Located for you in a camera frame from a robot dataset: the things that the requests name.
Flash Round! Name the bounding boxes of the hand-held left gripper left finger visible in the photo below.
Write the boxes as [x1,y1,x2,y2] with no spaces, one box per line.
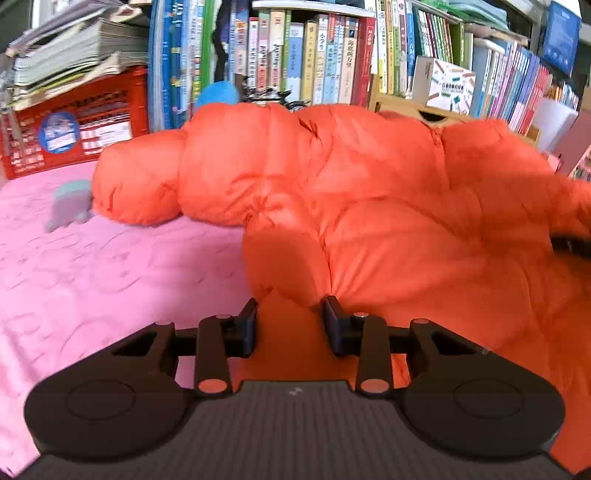
[111,298,258,400]

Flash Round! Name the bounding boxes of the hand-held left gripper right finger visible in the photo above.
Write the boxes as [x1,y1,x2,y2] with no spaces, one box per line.
[321,295,490,398]

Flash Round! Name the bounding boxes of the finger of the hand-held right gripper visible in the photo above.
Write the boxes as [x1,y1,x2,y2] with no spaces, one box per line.
[549,234,591,259]

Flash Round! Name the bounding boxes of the orange puffer jacket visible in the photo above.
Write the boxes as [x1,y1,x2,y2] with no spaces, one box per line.
[91,102,591,474]

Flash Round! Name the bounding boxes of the pink toy house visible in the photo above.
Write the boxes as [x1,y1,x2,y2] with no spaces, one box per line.
[551,131,591,184]

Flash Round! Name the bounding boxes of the white board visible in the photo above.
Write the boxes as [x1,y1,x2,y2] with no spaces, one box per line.
[531,96,579,154]

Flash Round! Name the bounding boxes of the pink blanket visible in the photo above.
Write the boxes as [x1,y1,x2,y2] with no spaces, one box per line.
[0,161,262,477]

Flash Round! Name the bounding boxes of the row of pastel books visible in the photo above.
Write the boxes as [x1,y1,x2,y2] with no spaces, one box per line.
[471,37,581,137]

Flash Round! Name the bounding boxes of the white patterned box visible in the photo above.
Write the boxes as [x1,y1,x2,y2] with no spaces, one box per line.
[411,55,476,116]

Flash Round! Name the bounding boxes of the blue box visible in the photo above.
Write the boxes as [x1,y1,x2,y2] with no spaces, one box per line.
[540,0,583,77]

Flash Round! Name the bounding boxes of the wooden drawer organizer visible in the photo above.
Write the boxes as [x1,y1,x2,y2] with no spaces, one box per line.
[368,87,542,149]

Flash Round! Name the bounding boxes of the black model bicycle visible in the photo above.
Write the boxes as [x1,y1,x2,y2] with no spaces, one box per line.
[239,89,311,112]

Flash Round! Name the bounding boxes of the blue plush ball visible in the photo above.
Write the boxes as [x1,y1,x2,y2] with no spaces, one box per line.
[194,80,241,110]

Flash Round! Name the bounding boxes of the red plastic crate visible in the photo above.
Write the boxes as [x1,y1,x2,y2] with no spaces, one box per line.
[0,66,151,182]

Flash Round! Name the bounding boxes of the row of colourful paperback books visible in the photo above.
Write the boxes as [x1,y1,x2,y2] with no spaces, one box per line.
[228,0,377,110]

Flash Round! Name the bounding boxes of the row of tall blue books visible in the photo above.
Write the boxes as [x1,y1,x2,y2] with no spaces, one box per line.
[148,0,232,133]

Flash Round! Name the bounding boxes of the stack of magazines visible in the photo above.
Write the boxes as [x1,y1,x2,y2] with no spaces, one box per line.
[0,0,151,112]

